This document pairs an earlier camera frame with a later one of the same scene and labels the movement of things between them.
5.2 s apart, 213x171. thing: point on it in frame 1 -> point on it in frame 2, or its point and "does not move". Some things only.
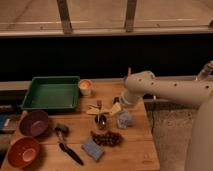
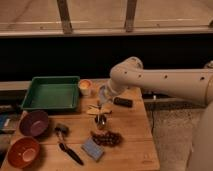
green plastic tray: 60,93 does not move
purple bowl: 34,123 does not move
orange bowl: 23,152 does not move
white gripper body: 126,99 -> 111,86
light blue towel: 124,119 -> 103,93
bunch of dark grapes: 107,138 does not move
